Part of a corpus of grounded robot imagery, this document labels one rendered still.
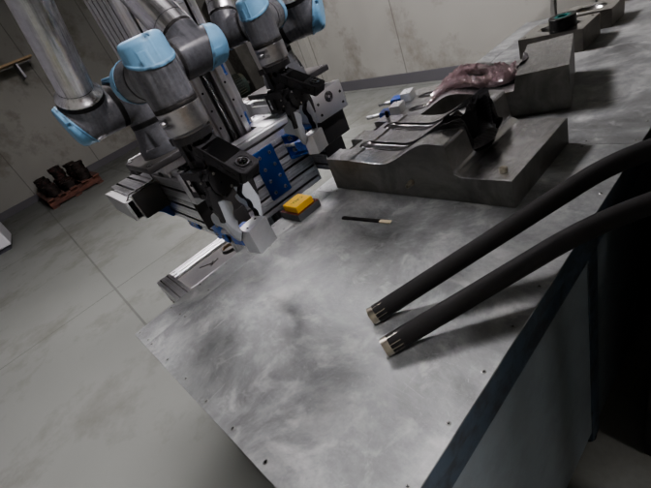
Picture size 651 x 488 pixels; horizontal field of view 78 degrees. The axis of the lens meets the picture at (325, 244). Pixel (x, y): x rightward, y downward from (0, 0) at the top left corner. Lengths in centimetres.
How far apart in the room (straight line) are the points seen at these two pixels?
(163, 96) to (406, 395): 56
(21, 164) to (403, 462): 841
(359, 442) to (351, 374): 11
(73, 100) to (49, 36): 16
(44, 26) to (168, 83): 47
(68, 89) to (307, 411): 93
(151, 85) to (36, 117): 799
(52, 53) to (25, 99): 754
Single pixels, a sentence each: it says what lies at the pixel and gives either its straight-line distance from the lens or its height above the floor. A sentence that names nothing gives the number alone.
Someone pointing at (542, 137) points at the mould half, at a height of 86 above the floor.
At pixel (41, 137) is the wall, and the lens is 868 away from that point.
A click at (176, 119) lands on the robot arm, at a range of 71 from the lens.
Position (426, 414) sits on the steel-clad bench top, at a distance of 56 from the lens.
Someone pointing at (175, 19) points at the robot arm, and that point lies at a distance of 88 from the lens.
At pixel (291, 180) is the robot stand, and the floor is 74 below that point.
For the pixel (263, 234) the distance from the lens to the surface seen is 78.
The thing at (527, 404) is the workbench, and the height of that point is 58.
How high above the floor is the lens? 127
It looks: 31 degrees down
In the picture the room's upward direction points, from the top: 24 degrees counter-clockwise
